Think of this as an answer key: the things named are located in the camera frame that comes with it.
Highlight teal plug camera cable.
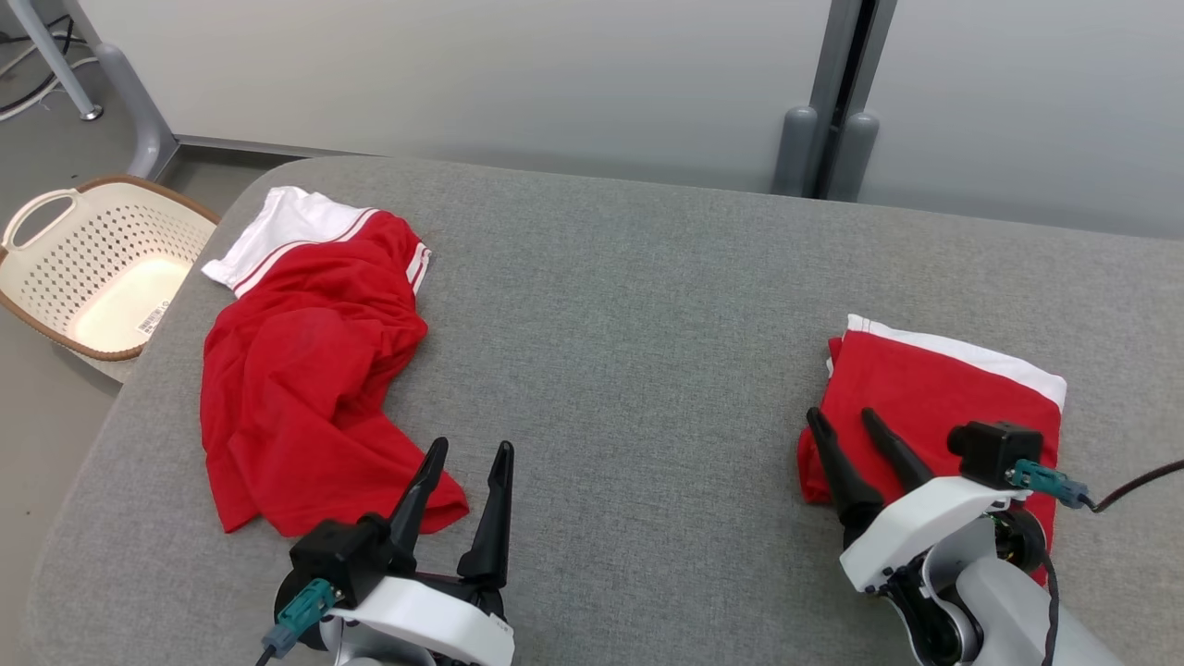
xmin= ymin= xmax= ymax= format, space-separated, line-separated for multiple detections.
xmin=1005 ymin=459 xmax=1184 ymax=513
xmin=254 ymin=578 xmax=337 ymax=666

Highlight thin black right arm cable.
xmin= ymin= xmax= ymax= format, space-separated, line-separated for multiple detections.
xmin=1038 ymin=548 xmax=1062 ymax=666

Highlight grey fabric sofa seat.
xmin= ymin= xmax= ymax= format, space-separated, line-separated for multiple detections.
xmin=14 ymin=154 xmax=1184 ymax=666

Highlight red garment with white hem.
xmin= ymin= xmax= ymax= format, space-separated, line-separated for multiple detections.
xmin=797 ymin=314 xmax=1068 ymax=588

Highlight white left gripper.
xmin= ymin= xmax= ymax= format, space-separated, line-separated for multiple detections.
xmin=275 ymin=437 xmax=516 ymax=666

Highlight red white basketball jersey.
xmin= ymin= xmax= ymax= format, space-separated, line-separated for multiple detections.
xmin=199 ymin=185 xmax=471 ymax=538

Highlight teal plug left camera cable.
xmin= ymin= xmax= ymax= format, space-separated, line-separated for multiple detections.
xmin=254 ymin=578 xmax=337 ymax=666

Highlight black floor cables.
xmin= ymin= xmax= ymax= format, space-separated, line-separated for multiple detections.
xmin=0 ymin=14 xmax=77 ymax=123

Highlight thin grey metal leg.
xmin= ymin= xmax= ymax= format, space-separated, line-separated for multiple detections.
xmin=7 ymin=0 xmax=105 ymax=122

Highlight teal plug right camera cable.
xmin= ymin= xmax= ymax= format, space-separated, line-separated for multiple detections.
xmin=1005 ymin=459 xmax=1184 ymax=513

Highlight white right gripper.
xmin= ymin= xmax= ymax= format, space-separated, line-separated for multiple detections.
xmin=806 ymin=407 xmax=1049 ymax=594

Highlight grey partition post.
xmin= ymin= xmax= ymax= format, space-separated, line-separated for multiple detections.
xmin=771 ymin=0 xmax=899 ymax=204

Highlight cream perforated laundry basket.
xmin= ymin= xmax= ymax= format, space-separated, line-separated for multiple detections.
xmin=0 ymin=175 xmax=222 ymax=363

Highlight thick grey desk leg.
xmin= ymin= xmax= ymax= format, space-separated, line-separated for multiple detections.
xmin=91 ymin=41 xmax=179 ymax=182

